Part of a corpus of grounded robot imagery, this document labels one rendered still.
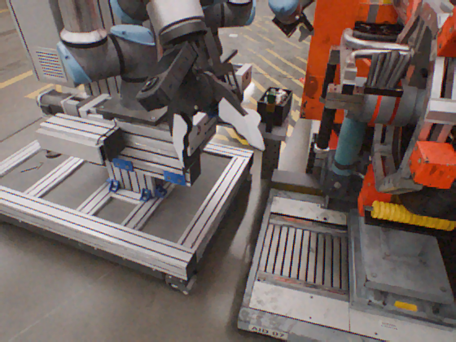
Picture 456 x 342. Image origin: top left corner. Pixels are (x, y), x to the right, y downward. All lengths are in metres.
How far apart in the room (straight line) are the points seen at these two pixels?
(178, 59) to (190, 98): 0.06
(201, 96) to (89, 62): 0.56
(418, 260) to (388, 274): 0.15
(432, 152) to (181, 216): 1.06
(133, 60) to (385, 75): 0.68
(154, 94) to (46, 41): 1.07
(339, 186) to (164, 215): 0.82
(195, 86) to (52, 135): 0.82
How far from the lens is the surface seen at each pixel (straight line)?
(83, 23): 0.98
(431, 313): 1.49
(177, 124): 0.53
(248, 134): 0.47
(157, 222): 1.54
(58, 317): 1.64
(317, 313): 1.45
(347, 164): 1.36
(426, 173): 0.86
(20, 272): 1.86
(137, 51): 1.04
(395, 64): 0.91
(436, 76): 0.91
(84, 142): 1.17
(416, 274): 1.50
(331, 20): 1.50
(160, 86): 0.42
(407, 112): 1.10
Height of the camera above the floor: 1.31
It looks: 38 degrees down
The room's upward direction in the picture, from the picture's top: straight up
